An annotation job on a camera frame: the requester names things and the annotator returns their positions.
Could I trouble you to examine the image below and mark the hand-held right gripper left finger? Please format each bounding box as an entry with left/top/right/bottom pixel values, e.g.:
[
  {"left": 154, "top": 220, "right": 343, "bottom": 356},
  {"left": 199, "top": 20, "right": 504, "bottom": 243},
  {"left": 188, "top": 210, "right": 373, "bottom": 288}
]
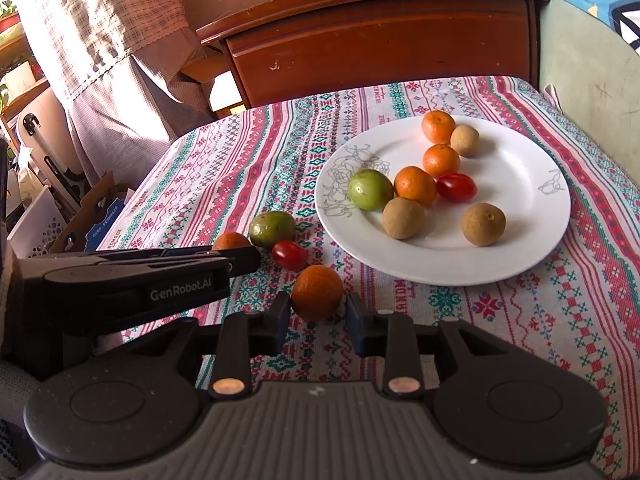
[{"left": 120, "top": 292, "right": 293, "bottom": 401}]

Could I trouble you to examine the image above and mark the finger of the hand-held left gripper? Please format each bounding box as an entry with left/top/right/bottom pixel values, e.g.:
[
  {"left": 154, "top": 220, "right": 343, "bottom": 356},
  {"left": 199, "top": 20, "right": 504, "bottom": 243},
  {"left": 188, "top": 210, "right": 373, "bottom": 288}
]
[
  {"left": 92, "top": 245, "right": 217, "bottom": 264},
  {"left": 150, "top": 247, "right": 262, "bottom": 280}
]

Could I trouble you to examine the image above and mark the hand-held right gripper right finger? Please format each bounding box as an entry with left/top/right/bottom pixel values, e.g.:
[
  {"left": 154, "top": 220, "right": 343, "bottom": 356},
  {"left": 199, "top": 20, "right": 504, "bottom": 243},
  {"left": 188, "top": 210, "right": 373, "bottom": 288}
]
[{"left": 345, "top": 292, "right": 507, "bottom": 400}]

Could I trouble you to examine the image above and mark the small orange tangerine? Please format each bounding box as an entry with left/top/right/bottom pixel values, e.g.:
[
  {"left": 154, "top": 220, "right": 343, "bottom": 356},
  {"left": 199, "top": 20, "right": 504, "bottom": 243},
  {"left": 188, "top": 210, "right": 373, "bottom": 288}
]
[
  {"left": 211, "top": 231, "right": 252, "bottom": 252},
  {"left": 422, "top": 144, "right": 461, "bottom": 178},
  {"left": 421, "top": 110, "right": 457, "bottom": 144},
  {"left": 291, "top": 266, "right": 345, "bottom": 323},
  {"left": 394, "top": 166, "right": 438, "bottom": 207}
]

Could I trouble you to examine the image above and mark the green round fruit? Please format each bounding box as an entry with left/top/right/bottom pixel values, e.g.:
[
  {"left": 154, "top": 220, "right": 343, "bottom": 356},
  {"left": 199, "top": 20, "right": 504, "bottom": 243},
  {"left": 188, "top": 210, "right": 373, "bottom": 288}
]
[
  {"left": 249, "top": 211, "right": 296, "bottom": 249},
  {"left": 348, "top": 170, "right": 395, "bottom": 211}
]

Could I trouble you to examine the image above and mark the red cherry tomato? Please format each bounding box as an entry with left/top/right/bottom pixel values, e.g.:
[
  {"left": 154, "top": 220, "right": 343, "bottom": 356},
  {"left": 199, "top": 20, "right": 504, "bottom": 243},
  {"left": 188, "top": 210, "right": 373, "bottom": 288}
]
[
  {"left": 436, "top": 173, "right": 477, "bottom": 203},
  {"left": 271, "top": 240, "right": 308, "bottom": 271}
]

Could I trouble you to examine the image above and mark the white floral plate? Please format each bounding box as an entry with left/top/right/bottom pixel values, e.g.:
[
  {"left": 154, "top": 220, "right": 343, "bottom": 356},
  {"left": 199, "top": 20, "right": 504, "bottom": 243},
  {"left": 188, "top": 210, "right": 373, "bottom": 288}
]
[{"left": 315, "top": 116, "right": 572, "bottom": 287}]

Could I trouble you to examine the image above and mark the brown cardboard box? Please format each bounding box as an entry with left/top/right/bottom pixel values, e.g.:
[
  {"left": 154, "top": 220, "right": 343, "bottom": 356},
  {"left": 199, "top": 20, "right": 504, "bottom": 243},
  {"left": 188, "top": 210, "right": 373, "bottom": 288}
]
[{"left": 47, "top": 172, "right": 136, "bottom": 253}]

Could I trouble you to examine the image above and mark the white perforated basket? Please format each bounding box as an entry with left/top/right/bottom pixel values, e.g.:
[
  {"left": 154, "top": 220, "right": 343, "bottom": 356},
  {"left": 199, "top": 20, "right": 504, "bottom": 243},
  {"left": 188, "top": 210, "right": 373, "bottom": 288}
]
[{"left": 7, "top": 185, "right": 68, "bottom": 261}]

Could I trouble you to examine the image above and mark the white folding chair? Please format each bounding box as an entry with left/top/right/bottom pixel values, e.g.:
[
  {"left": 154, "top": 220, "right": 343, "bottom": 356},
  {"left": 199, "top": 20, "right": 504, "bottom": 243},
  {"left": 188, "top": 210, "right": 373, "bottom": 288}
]
[{"left": 16, "top": 90, "right": 87, "bottom": 206}]

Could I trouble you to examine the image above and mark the yellow cardboard box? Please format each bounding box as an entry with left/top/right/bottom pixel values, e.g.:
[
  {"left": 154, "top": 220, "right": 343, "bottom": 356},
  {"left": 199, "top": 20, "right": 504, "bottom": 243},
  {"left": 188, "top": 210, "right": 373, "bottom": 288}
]
[{"left": 177, "top": 50, "right": 247, "bottom": 117}]

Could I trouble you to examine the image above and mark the plaid beige curtain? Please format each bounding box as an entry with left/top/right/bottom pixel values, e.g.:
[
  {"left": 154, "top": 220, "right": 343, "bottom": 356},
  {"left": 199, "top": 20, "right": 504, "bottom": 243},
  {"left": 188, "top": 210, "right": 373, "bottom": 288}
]
[{"left": 10, "top": 0, "right": 221, "bottom": 186}]

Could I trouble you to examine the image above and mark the patterned woven bedsheet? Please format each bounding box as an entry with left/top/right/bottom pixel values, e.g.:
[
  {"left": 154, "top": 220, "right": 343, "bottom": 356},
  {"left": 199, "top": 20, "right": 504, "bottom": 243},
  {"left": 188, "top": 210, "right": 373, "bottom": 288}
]
[{"left": 95, "top": 75, "right": 640, "bottom": 480}]

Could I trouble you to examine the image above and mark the wooden plant shelf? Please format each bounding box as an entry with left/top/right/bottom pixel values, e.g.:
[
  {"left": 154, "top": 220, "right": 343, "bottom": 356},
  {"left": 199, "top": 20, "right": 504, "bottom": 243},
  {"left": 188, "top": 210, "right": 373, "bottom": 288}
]
[{"left": 0, "top": 0, "right": 51, "bottom": 116}]

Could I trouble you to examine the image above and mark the grey-green cushion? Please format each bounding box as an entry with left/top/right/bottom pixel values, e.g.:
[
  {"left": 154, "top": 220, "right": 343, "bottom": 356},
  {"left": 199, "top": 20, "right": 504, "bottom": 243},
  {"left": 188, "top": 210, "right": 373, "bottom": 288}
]
[{"left": 537, "top": 0, "right": 640, "bottom": 181}]

